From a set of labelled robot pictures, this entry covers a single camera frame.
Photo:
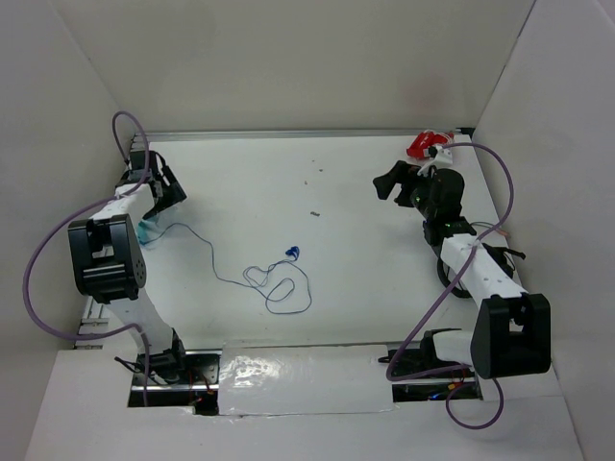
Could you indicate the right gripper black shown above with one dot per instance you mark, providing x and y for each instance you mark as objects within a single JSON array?
[{"x": 385, "y": 182}]

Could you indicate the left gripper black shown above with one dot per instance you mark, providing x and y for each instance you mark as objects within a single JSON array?
[{"x": 173, "y": 191}]

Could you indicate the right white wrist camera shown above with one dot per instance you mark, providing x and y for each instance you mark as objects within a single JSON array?
[{"x": 438, "y": 156}]

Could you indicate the red crumpled wrapper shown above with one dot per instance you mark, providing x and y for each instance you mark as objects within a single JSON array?
[{"x": 419, "y": 148}]

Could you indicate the teal white cat-ear headphones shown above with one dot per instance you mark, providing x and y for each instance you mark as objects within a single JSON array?
[{"x": 149, "y": 231}]

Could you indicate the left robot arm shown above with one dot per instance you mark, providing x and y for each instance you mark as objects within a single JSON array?
[{"x": 109, "y": 266}]

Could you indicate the white taped front panel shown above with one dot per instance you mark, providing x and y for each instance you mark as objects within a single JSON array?
[{"x": 303, "y": 381}]

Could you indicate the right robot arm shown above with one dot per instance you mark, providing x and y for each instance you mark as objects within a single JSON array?
[{"x": 512, "y": 333}]

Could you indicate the aluminium frame rail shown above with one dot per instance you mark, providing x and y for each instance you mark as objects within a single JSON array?
[{"x": 282, "y": 241}]

